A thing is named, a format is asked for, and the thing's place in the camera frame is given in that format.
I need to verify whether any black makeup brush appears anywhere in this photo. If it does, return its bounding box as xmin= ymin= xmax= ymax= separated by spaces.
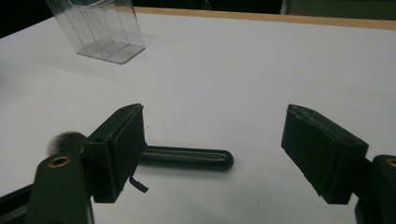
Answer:
xmin=46 ymin=131 xmax=235 ymax=172

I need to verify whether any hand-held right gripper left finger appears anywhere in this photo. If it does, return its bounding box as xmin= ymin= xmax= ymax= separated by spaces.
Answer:
xmin=81 ymin=103 xmax=149 ymax=204

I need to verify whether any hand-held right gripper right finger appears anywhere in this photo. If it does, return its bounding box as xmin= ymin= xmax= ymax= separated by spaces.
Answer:
xmin=280 ymin=104 xmax=370 ymax=205

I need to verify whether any clear plastic organizer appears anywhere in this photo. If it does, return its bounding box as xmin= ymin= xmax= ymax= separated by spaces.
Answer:
xmin=45 ymin=0 xmax=147 ymax=65

